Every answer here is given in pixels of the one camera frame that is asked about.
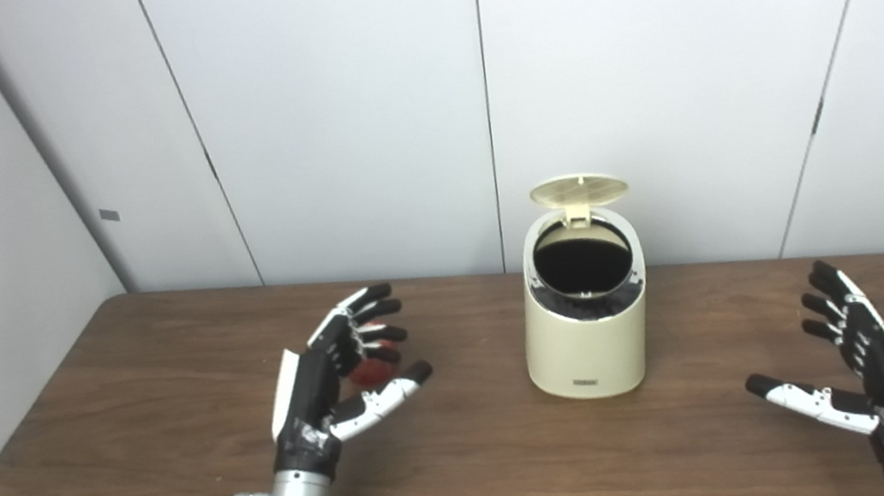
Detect red apple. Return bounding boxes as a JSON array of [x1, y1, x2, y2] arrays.
[[346, 354, 402, 396]]

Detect cream round bin lid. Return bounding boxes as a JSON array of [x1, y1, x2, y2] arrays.
[[528, 167, 635, 234]]

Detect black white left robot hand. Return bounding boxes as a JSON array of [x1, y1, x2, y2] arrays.
[[251, 278, 447, 488]]

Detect cream-colored bin body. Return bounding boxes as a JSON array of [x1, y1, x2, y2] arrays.
[[506, 199, 663, 408]]

